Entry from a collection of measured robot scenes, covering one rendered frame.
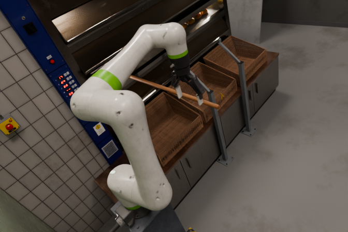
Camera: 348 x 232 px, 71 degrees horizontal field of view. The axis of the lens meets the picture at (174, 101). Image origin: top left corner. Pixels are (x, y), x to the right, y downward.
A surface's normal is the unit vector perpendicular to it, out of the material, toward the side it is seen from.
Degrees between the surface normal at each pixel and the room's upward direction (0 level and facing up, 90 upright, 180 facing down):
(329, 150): 0
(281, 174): 0
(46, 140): 90
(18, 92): 90
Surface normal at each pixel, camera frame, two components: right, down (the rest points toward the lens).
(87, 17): 0.56, 0.00
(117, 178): -0.33, -0.63
